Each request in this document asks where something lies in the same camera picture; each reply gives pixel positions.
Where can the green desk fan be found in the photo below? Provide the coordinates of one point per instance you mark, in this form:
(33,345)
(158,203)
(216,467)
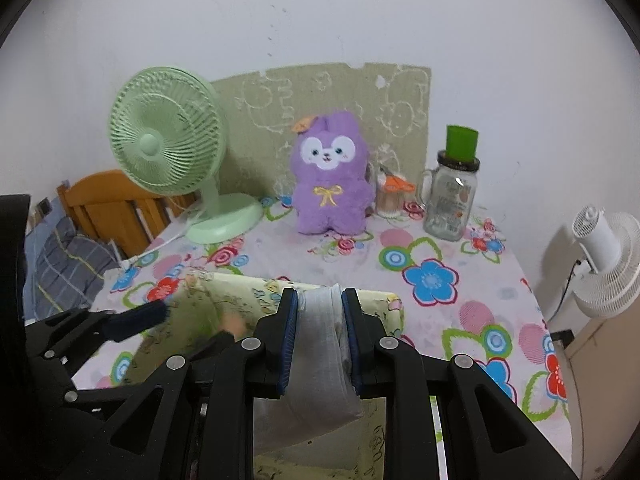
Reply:
(150,146)

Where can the beige cabinet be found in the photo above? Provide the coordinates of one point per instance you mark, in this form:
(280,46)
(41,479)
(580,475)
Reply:
(607,385)

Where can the green plastic cup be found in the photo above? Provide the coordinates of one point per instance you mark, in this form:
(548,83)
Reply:
(461,142)

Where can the floral tablecloth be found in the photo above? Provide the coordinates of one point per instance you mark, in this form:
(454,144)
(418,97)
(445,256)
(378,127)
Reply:
(450,270)

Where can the white fan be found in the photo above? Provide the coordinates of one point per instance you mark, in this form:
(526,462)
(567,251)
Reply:
(607,260)

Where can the cotton swab container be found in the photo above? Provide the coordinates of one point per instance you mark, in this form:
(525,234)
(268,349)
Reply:
(390,202)

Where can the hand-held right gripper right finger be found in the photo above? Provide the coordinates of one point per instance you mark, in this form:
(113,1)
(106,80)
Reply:
(351,345)

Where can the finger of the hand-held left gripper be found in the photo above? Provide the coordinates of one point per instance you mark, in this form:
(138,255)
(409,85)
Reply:
(137,319)
(110,397)

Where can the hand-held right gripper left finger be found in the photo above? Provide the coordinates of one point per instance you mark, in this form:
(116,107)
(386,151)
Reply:
(284,345)

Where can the purple plush bunny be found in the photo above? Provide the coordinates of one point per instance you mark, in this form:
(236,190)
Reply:
(327,195)

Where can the yellow printed fabric box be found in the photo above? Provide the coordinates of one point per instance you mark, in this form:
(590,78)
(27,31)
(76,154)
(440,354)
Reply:
(250,291)

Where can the green printed wall panel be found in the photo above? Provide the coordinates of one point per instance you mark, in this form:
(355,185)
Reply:
(260,110)

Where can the light grey cloth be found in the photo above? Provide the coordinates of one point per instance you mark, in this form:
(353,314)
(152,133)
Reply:
(320,360)

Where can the grey plaid pillow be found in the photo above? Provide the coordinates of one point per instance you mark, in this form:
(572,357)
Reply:
(65,260)

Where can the glass mug jar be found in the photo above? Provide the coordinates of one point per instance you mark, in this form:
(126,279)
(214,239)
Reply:
(447,205)

